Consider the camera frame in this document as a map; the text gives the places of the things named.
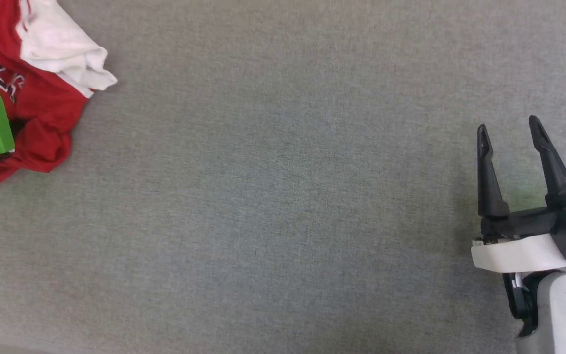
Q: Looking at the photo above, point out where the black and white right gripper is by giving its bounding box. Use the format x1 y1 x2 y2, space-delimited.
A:
471 116 566 274

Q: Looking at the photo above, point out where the red and white garment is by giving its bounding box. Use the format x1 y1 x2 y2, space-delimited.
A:
0 0 118 217

